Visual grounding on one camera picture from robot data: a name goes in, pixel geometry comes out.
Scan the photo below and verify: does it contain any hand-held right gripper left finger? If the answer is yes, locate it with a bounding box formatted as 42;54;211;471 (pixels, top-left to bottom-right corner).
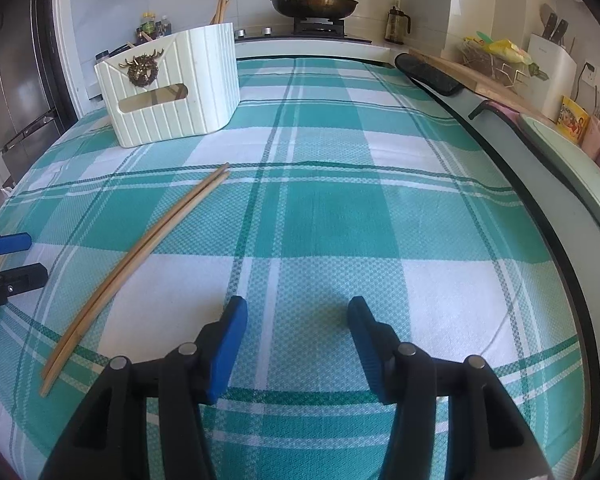
39;296;248;480

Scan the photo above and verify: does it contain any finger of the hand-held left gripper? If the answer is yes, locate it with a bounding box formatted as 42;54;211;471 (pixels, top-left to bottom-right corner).
0;262;49;326
0;232;33;266

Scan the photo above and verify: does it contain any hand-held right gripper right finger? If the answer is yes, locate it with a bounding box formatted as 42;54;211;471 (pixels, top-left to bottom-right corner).
347;296;556;480

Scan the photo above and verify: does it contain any white ribbed utensil holder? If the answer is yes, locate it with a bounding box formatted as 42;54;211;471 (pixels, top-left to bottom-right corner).
94;22;241;149

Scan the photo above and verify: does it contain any green white plaid tablecloth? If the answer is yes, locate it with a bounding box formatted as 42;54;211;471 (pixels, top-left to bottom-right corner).
0;56;588;480

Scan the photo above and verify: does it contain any dark refrigerator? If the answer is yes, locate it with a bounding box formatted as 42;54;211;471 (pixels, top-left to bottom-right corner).
0;0;78;186

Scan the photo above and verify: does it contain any pink pot holder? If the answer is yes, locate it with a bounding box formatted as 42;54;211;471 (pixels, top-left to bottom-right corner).
468;100;523;126

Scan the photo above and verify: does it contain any pale green tray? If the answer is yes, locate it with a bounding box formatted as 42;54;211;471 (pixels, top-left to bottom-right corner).
519;112;600;241

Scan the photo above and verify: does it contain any dark oven mitt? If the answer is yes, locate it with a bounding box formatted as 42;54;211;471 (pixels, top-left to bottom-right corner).
395;52;465;97

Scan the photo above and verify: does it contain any wooden cutting board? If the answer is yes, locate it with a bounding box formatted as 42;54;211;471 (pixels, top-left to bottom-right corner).
409;47;556;123

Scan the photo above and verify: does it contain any pink cup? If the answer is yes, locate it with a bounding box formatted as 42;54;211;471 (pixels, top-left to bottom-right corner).
580;117;600;158

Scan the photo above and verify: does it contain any black gas stove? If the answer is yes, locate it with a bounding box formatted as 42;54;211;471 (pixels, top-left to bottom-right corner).
234;16;373;43

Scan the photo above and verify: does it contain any glass press pot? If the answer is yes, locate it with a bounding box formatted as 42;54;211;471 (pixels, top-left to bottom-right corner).
384;6;412;45

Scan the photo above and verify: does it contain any white knife block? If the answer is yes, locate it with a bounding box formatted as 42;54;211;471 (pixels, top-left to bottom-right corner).
522;32;578;121

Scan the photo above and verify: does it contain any yellow snack bag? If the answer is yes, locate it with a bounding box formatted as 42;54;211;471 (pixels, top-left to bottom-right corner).
487;39;533;63

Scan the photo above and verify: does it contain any wire basket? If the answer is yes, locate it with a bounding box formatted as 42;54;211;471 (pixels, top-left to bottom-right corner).
461;40;528;88

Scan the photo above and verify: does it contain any white wall socket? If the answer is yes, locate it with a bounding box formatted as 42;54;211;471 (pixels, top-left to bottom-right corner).
577;61;600;88

